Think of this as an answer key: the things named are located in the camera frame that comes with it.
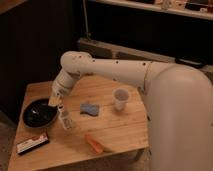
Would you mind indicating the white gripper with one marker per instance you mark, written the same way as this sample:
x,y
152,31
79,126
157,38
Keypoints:
x,y
62,86

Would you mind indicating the small clear bottle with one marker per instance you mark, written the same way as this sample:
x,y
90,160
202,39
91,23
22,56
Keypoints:
x,y
64,118

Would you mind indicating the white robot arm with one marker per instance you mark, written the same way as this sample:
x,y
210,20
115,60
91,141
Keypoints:
x,y
178,100

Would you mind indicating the black bowl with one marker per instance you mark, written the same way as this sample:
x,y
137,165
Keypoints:
x,y
39,113

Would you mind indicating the blue sponge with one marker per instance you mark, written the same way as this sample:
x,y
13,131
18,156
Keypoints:
x,y
90,109

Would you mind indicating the orange carrot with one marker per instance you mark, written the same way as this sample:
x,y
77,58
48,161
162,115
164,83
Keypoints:
x,y
96,146

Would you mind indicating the black and white box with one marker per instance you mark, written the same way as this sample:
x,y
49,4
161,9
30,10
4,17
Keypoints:
x,y
32,143

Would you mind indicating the wooden table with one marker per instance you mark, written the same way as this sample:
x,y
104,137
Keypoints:
x,y
119,131

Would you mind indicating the long grey case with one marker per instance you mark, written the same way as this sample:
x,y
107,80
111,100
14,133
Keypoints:
x,y
112,51

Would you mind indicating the vertical metal pole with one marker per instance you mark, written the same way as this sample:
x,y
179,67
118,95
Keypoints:
x,y
87,32

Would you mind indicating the black handle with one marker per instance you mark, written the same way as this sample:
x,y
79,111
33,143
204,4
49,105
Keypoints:
x,y
191,64

